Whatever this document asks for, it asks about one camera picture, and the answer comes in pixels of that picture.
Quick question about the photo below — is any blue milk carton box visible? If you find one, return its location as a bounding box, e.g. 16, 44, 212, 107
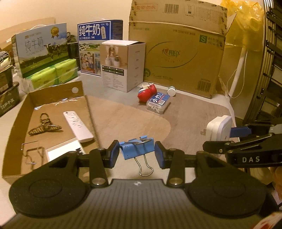
77, 19, 124, 77

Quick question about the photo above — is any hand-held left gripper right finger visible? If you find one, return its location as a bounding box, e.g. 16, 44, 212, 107
154, 141, 241, 187

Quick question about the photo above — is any striped hair claw clip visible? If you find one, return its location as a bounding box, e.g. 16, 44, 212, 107
28, 113, 63, 135

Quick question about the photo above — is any white food packet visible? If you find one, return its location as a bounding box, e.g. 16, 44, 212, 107
0, 52, 12, 69

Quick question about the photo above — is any green cow milk gift box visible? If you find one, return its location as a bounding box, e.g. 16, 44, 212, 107
11, 22, 68, 78

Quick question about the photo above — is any green tissue pack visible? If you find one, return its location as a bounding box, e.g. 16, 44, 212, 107
26, 66, 58, 89
54, 58, 79, 84

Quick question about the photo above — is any white humidifier product box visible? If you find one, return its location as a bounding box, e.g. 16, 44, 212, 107
100, 40, 146, 93

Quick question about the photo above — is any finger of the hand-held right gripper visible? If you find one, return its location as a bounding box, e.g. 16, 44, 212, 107
202, 133, 274, 154
230, 118, 282, 140

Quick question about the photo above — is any brown floor mat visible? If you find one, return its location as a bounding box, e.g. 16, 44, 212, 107
85, 88, 241, 159

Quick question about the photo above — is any white power adapter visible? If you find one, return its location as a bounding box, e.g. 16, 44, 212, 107
200, 115, 233, 141

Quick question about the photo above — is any red pouch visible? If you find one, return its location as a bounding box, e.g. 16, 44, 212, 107
138, 83, 158, 103

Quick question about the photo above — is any white remote control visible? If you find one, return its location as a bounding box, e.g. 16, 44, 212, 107
63, 110, 94, 143

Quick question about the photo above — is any blue binder clip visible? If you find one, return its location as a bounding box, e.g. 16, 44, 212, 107
119, 136, 155, 177

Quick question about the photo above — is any clear floss pick box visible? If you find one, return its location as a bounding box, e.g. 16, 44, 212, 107
146, 92, 171, 114

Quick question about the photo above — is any metal wire hook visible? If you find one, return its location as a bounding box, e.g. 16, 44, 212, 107
21, 142, 45, 171

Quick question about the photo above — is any large cardboard shipping box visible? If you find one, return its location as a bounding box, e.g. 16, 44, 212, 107
128, 0, 228, 99

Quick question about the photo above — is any cardboard tray box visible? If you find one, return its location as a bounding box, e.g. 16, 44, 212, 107
2, 80, 100, 184

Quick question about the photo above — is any white fan pole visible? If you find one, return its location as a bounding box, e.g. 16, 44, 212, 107
227, 47, 247, 98

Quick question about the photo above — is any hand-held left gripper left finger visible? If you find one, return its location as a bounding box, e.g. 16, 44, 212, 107
47, 140, 120, 187

